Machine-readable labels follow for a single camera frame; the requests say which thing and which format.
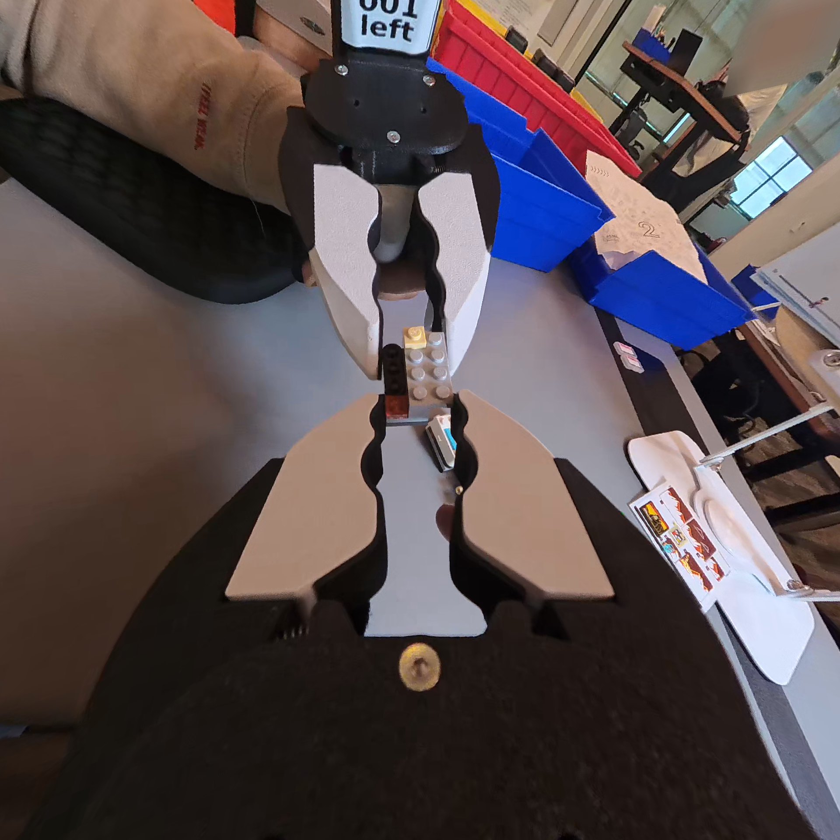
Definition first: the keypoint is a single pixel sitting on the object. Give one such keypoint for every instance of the small blue bin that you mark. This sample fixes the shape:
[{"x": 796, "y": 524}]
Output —
[{"x": 649, "y": 43}]

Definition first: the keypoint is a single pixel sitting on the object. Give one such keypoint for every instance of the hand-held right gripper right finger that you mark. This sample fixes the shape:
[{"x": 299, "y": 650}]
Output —
[{"x": 525, "y": 518}]

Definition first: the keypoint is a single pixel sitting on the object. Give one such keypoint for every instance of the yellow plastic bin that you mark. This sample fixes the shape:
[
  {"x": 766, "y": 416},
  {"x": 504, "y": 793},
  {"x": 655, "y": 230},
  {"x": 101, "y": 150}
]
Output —
[{"x": 586, "y": 105}]

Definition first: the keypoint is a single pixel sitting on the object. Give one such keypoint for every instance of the black bag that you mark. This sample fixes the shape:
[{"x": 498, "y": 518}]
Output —
[{"x": 722, "y": 105}]

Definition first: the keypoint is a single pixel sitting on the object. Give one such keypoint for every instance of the white book stand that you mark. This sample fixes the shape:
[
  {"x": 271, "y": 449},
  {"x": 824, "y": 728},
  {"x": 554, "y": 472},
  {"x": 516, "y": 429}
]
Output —
[{"x": 754, "y": 623}]

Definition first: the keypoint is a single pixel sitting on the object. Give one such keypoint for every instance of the small grey lego assembly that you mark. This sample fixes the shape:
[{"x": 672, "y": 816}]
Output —
[{"x": 426, "y": 380}]

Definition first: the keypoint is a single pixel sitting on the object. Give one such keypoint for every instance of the black mesh armrest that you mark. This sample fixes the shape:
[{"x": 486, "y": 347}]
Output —
[{"x": 131, "y": 210}]

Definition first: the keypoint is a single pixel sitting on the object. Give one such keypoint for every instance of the long grey lego build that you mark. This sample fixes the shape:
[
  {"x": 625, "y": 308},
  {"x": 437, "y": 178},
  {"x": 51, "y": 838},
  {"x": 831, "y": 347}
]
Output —
[{"x": 441, "y": 443}]

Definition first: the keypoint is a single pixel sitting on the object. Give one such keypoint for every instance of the person's left hand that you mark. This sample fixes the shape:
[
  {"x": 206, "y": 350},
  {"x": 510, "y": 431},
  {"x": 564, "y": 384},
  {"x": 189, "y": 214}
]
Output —
[{"x": 400, "y": 282}]

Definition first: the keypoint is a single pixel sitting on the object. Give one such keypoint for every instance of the black laptop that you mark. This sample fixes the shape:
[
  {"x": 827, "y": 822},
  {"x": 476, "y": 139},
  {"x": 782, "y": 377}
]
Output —
[{"x": 686, "y": 47}]

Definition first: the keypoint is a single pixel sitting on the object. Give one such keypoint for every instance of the instruction booklet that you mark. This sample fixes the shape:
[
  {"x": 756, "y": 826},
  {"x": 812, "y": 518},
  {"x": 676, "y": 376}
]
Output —
[{"x": 807, "y": 275}]

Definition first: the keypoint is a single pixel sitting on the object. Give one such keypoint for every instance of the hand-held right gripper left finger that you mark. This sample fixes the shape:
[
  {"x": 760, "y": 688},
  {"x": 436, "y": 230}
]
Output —
[{"x": 315, "y": 518}]

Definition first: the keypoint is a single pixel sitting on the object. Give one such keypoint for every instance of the brown cardboard box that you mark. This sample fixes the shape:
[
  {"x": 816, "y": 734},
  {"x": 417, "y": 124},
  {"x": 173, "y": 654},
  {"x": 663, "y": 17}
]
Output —
[{"x": 289, "y": 26}]

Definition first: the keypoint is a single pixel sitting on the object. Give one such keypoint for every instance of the person's right hand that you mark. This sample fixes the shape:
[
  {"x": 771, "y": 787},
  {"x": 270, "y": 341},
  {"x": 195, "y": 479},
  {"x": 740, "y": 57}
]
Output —
[{"x": 446, "y": 523}]

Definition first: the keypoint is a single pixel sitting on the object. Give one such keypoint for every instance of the person's left forearm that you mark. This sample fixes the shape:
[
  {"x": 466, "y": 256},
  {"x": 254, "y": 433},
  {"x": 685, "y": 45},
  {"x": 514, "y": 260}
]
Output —
[{"x": 131, "y": 85}]

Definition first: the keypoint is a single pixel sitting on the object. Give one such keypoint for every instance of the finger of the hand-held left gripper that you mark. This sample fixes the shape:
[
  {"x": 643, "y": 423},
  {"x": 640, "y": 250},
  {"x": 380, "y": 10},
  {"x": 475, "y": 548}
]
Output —
[
  {"x": 341, "y": 249},
  {"x": 463, "y": 262}
]

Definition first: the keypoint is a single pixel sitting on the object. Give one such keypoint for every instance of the brown background desk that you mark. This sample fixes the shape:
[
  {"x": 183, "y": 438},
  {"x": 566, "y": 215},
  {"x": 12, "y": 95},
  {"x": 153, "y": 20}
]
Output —
[{"x": 663, "y": 69}]

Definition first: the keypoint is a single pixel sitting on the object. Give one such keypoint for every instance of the red plastic bin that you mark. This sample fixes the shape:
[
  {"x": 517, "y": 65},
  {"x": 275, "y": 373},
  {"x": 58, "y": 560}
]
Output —
[{"x": 512, "y": 79}]

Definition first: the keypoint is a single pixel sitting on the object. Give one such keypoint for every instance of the lego sticker sheet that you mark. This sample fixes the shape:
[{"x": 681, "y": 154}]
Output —
[{"x": 682, "y": 544}]

